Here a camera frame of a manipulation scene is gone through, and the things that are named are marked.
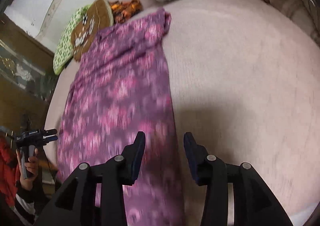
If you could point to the brown cartoon cushion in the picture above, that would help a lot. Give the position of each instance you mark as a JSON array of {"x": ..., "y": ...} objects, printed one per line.
[{"x": 99, "y": 16}]

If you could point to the red jacket sleeve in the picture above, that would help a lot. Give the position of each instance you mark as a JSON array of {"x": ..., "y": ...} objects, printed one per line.
[{"x": 10, "y": 172}]

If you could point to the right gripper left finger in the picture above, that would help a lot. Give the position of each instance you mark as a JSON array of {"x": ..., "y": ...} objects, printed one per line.
[{"x": 93, "y": 195}]

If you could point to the green patterned cushion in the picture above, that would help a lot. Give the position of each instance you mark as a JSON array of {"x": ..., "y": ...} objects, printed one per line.
[{"x": 64, "y": 50}]

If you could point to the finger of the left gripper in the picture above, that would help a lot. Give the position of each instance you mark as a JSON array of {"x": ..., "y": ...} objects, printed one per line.
[
  {"x": 48, "y": 139},
  {"x": 50, "y": 132}
]

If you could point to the orange patterned cloth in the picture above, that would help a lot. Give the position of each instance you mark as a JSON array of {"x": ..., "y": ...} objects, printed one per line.
[{"x": 123, "y": 11}]

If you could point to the purple floral long-sleeve shirt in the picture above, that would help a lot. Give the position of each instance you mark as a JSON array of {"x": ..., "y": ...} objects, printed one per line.
[{"x": 122, "y": 88}]

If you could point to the wooden glass cabinet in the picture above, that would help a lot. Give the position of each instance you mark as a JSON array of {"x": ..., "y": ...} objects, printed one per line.
[{"x": 27, "y": 78}]

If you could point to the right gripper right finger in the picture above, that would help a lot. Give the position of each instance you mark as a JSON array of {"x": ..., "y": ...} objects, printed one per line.
[{"x": 253, "y": 201}]

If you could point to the pink quilted mattress cover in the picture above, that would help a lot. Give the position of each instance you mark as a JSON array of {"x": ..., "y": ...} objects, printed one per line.
[{"x": 244, "y": 81}]

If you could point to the person's left hand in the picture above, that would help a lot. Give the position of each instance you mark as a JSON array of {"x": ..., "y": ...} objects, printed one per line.
[{"x": 32, "y": 166}]

